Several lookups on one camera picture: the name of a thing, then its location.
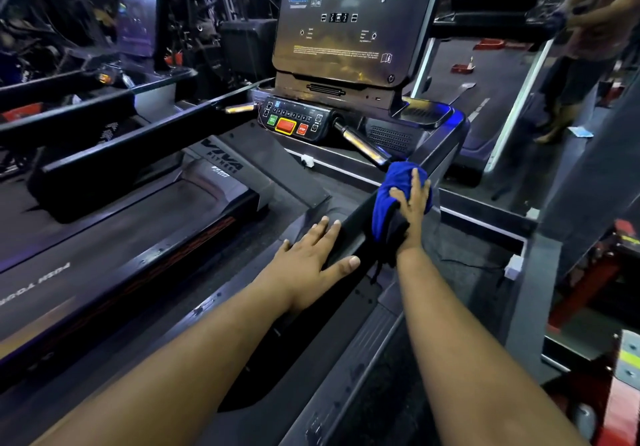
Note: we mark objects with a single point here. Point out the person's left hand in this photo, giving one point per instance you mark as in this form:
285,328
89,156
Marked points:
300,271

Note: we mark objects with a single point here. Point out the person's right hand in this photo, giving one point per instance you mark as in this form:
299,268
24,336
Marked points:
412,221

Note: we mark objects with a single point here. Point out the person's left little finger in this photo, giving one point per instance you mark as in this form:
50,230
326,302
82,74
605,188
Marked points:
286,251

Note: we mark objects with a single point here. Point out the person's left middle finger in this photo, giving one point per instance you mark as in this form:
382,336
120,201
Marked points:
317,236

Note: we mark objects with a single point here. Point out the person's right thumb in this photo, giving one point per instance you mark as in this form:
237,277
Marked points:
397,197

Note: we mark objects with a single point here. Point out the person's right middle finger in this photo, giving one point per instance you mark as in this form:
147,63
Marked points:
425,193

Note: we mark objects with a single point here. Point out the person's left thumb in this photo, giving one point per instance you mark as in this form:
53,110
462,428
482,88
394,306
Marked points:
342,267

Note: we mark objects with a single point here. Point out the blue cleaning cloth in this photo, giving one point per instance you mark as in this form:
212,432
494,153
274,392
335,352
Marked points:
387,201

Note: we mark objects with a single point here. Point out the person's left forearm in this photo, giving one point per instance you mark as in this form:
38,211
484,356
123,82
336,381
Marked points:
175,370

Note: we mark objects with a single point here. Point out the person's right forearm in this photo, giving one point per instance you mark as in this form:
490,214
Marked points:
465,360

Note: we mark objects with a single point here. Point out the silver treadmill grip bar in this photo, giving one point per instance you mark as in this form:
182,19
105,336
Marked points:
362,143
240,108

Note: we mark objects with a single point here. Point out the black console tray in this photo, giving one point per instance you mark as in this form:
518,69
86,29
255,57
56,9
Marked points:
425,113

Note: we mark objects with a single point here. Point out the grey treadmill motor cover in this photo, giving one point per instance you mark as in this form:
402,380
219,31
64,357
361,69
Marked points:
250,161

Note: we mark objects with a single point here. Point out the white power adapter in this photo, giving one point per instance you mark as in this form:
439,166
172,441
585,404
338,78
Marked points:
533,214
514,267

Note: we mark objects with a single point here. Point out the treadmill button control panel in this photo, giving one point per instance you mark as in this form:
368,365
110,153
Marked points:
295,122

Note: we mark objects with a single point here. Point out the black treadmill running belt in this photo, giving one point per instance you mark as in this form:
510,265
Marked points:
100,256

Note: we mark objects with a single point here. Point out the black treadmill console screen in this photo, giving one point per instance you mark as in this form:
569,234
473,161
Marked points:
350,16

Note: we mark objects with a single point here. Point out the neighbouring treadmill black handrail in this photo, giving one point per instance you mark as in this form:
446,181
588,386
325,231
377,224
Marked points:
75,106

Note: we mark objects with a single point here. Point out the neighbouring treadmill console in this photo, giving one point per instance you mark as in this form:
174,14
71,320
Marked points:
140,11

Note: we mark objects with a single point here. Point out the grey treadmill foot rail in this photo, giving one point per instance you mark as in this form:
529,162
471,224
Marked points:
345,365

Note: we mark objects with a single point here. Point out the large wall mirror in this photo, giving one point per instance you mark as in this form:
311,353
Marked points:
525,86

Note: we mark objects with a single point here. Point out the red gym machine frame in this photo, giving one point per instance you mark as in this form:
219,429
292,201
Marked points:
605,311

